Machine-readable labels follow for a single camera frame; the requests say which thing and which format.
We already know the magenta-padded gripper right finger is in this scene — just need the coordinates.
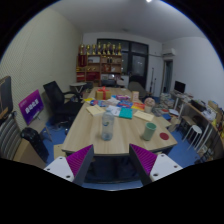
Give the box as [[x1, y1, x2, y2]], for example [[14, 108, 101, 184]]
[[128, 143, 184, 187]]

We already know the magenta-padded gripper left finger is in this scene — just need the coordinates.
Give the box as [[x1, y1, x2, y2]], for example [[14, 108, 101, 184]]
[[43, 143, 95, 187]]

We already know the clear plastic water bottle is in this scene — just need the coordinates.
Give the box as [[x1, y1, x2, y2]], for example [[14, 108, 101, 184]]
[[101, 109, 115, 142]]

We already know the green cup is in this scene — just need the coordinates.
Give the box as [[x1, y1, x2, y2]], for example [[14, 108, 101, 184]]
[[142, 122, 158, 142]]

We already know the pale yellow notebook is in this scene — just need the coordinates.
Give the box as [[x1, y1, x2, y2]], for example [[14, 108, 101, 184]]
[[133, 110, 155, 122], [85, 104, 106, 117]]

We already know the black bag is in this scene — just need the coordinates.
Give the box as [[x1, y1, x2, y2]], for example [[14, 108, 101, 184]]
[[20, 127, 50, 164]]

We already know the teal book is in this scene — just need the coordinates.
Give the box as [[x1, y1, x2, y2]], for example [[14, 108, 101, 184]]
[[118, 107, 134, 120]]

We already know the orange book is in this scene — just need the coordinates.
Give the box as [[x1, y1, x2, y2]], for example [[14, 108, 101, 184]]
[[131, 102, 147, 112]]

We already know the potted pink flower bouquet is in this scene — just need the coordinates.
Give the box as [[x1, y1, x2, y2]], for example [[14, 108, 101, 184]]
[[143, 97, 156, 114]]

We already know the white round stool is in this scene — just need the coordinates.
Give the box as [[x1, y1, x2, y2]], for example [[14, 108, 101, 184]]
[[183, 124, 204, 151]]

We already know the blue colourful book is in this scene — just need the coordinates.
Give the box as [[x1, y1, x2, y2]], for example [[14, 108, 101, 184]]
[[116, 99, 134, 109]]

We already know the black office chair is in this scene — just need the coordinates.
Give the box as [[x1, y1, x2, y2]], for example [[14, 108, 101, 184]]
[[42, 80, 84, 129]]

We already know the small brown cardboard box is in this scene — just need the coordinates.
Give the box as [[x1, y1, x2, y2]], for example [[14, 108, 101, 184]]
[[131, 90, 140, 102]]

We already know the pink flat box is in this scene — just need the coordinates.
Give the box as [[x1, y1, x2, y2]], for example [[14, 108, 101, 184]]
[[115, 94, 131, 101]]

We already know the yellow gift box red ribbon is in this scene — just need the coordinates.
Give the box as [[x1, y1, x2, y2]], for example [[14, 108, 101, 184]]
[[95, 86, 112, 101]]

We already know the purple sign board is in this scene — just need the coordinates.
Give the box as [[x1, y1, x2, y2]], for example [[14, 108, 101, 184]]
[[18, 89, 45, 126]]

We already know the small round white table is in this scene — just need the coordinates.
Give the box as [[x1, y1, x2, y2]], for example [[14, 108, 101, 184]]
[[69, 81, 88, 94]]

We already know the black computer monitor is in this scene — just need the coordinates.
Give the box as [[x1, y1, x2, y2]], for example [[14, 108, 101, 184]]
[[174, 80, 187, 94]]

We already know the wooden shelf unit with trophies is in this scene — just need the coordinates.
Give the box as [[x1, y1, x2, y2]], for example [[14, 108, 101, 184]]
[[75, 42, 124, 88]]

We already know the white air conditioner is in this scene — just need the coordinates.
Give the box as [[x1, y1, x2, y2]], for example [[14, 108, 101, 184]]
[[162, 48, 177, 58]]

